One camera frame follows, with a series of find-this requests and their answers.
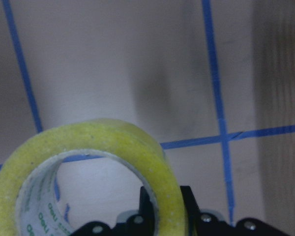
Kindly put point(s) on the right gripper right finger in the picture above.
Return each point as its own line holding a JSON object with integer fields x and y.
{"x": 192, "y": 209}

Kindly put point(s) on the yellow tape roll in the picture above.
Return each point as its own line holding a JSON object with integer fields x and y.
{"x": 27, "y": 196}

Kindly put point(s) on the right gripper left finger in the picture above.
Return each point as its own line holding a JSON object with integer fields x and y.
{"x": 146, "y": 212}

